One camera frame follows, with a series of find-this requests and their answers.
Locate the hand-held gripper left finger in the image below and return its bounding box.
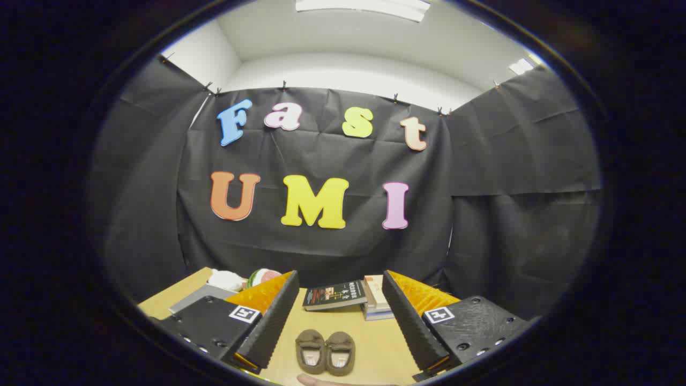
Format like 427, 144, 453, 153
147, 270, 300, 375

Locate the black cover book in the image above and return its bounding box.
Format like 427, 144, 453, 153
303, 280, 368, 312

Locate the long ceiling light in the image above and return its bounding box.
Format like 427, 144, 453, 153
295, 0, 431, 23

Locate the brown shoe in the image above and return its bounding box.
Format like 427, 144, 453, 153
295, 329, 327, 375
325, 331, 357, 376

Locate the white plush toy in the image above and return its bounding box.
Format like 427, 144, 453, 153
207, 269, 248, 293

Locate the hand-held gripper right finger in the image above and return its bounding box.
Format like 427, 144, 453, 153
382, 270, 539, 382

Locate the cream fabric storage box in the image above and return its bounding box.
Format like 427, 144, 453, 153
169, 283, 239, 315

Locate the watermelon slice plush toy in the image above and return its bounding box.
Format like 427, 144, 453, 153
247, 268, 283, 289

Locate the blue cover book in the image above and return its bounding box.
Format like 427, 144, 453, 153
362, 305, 396, 322

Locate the cream cover book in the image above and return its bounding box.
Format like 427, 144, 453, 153
363, 275, 392, 311

